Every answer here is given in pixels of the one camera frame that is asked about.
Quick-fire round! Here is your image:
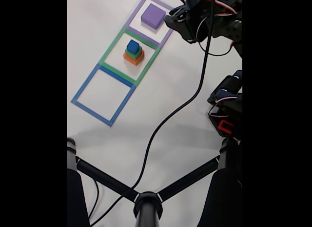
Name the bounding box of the large purple cube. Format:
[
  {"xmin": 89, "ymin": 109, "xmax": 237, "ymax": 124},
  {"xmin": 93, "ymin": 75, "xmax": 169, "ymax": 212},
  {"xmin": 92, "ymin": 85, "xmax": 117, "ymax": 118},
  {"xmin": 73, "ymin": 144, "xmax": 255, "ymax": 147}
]
[{"xmin": 141, "ymin": 3, "xmax": 167, "ymax": 30}]

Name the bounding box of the small blue cube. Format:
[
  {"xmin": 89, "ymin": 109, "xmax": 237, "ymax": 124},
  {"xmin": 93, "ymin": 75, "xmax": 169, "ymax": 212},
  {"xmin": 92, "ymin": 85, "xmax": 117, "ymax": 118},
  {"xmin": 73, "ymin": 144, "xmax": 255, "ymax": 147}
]
[{"xmin": 127, "ymin": 40, "xmax": 140, "ymax": 54}]

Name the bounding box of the green cube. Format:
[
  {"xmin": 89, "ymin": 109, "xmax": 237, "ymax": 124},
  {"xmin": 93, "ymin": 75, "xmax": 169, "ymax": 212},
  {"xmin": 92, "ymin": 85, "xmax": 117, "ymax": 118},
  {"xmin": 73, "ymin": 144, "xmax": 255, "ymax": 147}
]
[{"xmin": 125, "ymin": 45, "xmax": 143, "ymax": 59}]

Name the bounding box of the orange cube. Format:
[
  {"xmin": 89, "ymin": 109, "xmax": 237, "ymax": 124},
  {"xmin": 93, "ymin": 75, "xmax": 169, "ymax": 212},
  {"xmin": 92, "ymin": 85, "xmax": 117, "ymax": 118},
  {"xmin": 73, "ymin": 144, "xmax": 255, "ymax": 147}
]
[{"xmin": 123, "ymin": 49, "xmax": 145, "ymax": 66}]

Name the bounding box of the black tripod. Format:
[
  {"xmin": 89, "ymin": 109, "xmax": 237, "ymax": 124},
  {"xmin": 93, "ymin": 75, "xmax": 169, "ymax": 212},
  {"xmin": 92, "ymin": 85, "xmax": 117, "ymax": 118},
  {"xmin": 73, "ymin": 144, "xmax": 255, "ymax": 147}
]
[{"xmin": 67, "ymin": 136, "xmax": 243, "ymax": 227}]

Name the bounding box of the red white servo wire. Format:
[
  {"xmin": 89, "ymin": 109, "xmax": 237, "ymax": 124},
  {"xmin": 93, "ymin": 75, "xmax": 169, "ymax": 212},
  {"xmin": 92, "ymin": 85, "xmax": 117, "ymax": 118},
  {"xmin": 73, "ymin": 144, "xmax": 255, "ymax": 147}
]
[
  {"xmin": 180, "ymin": 0, "xmax": 243, "ymax": 57},
  {"xmin": 208, "ymin": 94, "xmax": 243, "ymax": 119}
]

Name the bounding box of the purple square frame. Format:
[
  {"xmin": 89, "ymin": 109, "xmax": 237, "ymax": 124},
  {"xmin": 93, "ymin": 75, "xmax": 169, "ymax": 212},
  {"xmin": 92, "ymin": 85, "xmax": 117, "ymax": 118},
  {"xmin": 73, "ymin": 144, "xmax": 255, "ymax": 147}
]
[{"xmin": 125, "ymin": 0, "xmax": 177, "ymax": 47}]

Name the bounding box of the green square frame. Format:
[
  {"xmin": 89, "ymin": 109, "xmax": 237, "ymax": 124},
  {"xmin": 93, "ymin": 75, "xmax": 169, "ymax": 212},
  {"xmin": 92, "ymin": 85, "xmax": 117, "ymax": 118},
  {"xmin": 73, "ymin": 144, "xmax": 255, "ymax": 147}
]
[{"xmin": 100, "ymin": 26, "xmax": 162, "ymax": 86}]

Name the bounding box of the thick black cable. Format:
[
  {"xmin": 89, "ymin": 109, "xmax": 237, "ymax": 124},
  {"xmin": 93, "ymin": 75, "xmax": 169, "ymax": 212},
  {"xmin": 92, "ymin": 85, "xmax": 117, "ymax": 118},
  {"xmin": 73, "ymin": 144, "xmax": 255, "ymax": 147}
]
[{"xmin": 89, "ymin": 0, "xmax": 216, "ymax": 227}]

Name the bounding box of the blue square frame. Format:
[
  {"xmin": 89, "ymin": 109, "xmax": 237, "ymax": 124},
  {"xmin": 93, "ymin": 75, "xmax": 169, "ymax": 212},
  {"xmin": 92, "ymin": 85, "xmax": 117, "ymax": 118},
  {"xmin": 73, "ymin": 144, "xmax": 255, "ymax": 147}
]
[{"xmin": 71, "ymin": 63, "xmax": 137, "ymax": 127}]

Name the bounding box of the thin black cable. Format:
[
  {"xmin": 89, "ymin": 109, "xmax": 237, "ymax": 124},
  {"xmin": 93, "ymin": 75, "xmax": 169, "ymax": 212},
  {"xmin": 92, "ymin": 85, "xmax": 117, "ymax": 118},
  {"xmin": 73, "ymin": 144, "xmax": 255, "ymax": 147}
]
[{"xmin": 88, "ymin": 179, "xmax": 100, "ymax": 220}]

